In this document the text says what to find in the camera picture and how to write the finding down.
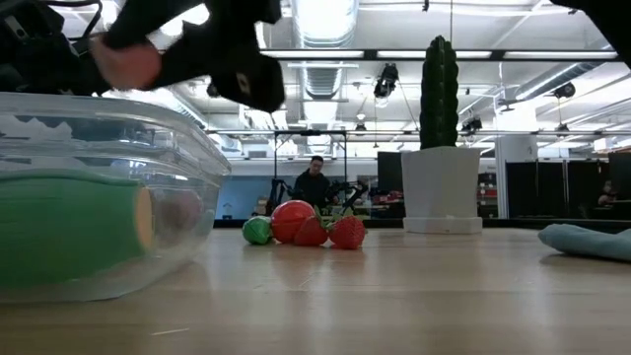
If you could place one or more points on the red toy strawberry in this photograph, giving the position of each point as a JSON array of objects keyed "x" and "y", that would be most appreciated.
[
  {"x": 347, "y": 234},
  {"x": 310, "y": 234}
]

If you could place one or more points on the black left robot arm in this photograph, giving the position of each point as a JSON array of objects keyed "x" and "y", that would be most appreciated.
[{"x": 29, "y": 59}]

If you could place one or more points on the teal folded cloth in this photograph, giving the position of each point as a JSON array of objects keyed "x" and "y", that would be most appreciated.
[{"x": 586, "y": 244}]

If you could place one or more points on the black overhead frame bar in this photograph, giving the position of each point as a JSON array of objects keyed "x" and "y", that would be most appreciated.
[{"x": 370, "y": 55}]

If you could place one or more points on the peach coloured toy produce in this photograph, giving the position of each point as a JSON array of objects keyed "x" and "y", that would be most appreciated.
[{"x": 128, "y": 66}]

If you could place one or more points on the black ceiling spotlight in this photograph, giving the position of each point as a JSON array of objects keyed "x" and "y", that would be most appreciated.
[
  {"x": 386, "y": 81},
  {"x": 471, "y": 124},
  {"x": 565, "y": 91},
  {"x": 213, "y": 91}
]

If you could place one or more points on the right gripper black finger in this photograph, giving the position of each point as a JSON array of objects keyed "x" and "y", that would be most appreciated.
[
  {"x": 192, "y": 54},
  {"x": 148, "y": 22}
]

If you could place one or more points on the person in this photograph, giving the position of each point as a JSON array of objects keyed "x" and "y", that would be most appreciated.
[
  {"x": 606, "y": 193},
  {"x": 313, "y": 190}
]

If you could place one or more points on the black partition wall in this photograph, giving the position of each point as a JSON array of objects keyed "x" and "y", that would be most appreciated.
[{"x": 557, "y": 190}]

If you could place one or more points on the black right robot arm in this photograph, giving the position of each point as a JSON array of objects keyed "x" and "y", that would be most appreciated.
[{"x": 606, "y": 20}]

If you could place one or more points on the black upright panel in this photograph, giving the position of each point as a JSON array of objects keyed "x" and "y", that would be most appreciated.
[{"x": 389, "y": 170}]

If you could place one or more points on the tall green cactus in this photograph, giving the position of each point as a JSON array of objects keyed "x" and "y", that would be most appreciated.
[{"x": 439, "y": 93}]

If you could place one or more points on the green toy corn cob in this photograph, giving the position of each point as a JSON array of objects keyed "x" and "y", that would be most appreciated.
[{"x": 69, "y": 227}]

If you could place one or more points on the white square plant pot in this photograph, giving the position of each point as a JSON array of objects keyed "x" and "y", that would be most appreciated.
[{"x": 441, "y": 187}]

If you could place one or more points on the red toy tomato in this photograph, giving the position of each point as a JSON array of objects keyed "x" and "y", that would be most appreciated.
[{"x": 288, "y": 219}]

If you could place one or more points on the small green toy cabbage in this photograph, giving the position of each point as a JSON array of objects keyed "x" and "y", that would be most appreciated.
[{"x": 257, "y": 231}]

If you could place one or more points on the black background robot arm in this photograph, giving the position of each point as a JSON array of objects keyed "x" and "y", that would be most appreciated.
[
  {"x": 352, "y": 194},
  {"x": 277, "y": 194}
]

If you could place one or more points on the shelf with red boxes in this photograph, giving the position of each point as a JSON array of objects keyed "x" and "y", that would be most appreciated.
[{"x": 488, "y": 194}]

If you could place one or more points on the black background rig frame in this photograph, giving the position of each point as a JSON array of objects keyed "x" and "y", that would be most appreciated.
[{"x": 310, "y": 132}]

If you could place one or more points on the white building column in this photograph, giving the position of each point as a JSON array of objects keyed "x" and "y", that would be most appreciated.
[{"x": 515, "y": 172}]

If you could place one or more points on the clear plastic tupperware container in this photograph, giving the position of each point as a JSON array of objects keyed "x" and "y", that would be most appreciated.
[{"x": 187, "y": 163}]

